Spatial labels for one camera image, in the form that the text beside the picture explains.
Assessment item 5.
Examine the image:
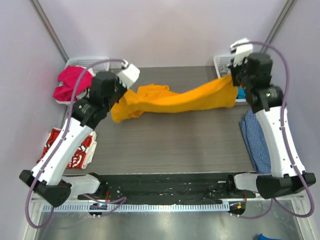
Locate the orange yellow t shirt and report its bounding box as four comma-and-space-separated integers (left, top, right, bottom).
110, 75, 238, 123

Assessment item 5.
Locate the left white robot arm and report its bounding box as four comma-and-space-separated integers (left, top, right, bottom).
19, 70, 139, 207

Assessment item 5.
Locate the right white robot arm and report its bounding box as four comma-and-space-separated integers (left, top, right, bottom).
225, 52, 316, 199

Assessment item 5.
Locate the blue t shirt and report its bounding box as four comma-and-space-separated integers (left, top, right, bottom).
236, 87, 246, 100

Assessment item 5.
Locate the left white plastic basket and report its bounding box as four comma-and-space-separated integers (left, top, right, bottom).
55, 56, 110, 105

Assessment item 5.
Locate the white plastic basket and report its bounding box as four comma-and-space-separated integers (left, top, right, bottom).
55, 56, 110, 105
213, 53, 248, 105

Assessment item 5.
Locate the right white plastic basket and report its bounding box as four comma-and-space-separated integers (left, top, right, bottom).
213, 53, 248, 105

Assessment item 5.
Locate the pink t shirt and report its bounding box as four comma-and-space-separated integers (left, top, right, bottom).
53, 65, 95, 104

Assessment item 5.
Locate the blue checkered shirt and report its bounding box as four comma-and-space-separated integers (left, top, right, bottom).
239, 110, 271, 174

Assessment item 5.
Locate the red white printed t shirt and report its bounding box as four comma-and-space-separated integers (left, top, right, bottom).
37, 128, 97, 170

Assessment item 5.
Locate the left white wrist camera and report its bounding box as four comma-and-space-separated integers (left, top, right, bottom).
117, 60, 140, 89

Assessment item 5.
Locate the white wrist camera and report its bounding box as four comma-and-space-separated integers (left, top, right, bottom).
117, 60, 140, 89
229, 38, 254, 67

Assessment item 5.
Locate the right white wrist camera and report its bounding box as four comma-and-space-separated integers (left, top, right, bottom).
229, 38, 254, 67

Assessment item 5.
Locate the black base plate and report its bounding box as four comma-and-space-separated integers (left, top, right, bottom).
90, 172, 256, 205

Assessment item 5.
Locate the white slotted cable duct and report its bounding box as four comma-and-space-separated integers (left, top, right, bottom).
54, 202, 230, 213

